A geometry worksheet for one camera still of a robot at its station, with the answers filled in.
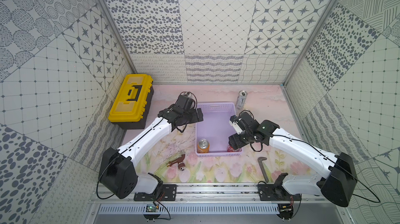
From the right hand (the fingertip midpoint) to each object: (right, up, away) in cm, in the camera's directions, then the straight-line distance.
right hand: (237, 141), depth 79 cm
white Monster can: (-28, +26, +17) cm, 42 cm away
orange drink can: (-18, -2, -1) cm, 18 cm away
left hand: (-22, +14, +3) cm, 26 cm away
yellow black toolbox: (-58, +18, +7) cm, 61 cm away
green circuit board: (-42, -29, -8) cm, 52 cm away
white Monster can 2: (+7, +22, +19) cm, 30 cm away
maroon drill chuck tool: (-29, -13, +1) cm, 32 cm away
